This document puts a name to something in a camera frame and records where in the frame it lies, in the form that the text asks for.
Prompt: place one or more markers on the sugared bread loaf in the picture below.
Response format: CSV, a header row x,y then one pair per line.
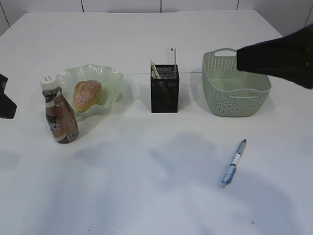
x,y
86,94

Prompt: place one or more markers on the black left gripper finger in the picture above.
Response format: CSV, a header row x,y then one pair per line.
x,y
7,106

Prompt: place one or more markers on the green plastic woven basket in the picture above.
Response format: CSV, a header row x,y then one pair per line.
x,y
228,91

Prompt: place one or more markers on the brown plastic drink bottle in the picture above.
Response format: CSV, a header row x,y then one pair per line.
x,y
59,114

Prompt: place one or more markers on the green wavy glass plate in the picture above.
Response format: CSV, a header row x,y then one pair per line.
x,y
112,82

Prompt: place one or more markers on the black mesh pen holder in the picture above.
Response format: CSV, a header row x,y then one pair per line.
x,y
165,89

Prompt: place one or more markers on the light blue click pen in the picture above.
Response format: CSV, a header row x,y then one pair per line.
x,y
231,169

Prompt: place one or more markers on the clear plastic ruler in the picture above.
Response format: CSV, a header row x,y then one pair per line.
x,y
170,56

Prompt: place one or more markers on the cream white click pen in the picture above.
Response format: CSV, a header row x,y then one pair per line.
x,y
155,73

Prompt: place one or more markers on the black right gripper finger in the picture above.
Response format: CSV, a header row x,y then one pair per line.
x,y
289,58

